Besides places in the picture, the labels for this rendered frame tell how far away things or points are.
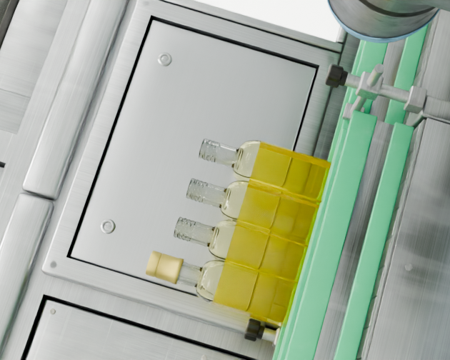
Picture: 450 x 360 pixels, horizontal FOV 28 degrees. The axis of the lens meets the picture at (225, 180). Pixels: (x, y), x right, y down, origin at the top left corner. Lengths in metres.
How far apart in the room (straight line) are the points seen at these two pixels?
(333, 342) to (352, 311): 0.04
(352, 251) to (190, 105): 0.43
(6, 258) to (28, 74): 0.31
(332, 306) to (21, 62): 0.68
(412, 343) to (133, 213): 0.49
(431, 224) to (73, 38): 0.67
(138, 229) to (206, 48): 0.31
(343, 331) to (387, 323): 0.05
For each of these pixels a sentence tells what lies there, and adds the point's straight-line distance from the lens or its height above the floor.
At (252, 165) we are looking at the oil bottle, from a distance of 1.21.
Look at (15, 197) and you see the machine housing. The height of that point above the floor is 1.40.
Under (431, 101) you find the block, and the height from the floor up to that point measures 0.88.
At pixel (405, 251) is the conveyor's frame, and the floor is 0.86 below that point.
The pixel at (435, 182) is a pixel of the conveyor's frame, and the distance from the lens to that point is 1.12.
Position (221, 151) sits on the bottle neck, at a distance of 1.23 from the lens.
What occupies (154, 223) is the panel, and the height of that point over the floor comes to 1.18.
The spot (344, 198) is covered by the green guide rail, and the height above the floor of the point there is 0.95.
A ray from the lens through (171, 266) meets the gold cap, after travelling 1.19.
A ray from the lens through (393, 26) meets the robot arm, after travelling 0.90.
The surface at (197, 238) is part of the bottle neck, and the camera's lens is 1.21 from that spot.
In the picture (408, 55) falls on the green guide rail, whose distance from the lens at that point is 1.29.
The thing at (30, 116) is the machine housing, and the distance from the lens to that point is 1.44.
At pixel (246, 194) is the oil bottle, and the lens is 1.21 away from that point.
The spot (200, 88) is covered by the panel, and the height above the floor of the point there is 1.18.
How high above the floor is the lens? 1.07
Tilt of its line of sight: 1 degrees up
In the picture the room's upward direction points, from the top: 73 degrees counter-clockwise
